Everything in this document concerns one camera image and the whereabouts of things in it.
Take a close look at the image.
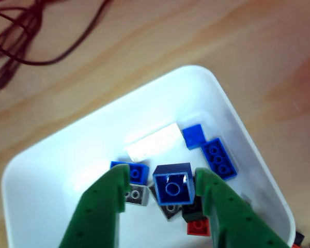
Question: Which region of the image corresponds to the thin dark looped cable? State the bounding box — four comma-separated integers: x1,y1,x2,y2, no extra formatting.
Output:
0,0,112,67

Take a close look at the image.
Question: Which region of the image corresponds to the white plastic bin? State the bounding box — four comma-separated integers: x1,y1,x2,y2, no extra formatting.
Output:
0,64,297,248

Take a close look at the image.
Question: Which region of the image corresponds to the white long lego plate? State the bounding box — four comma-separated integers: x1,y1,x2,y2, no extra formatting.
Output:
124,122,182,163

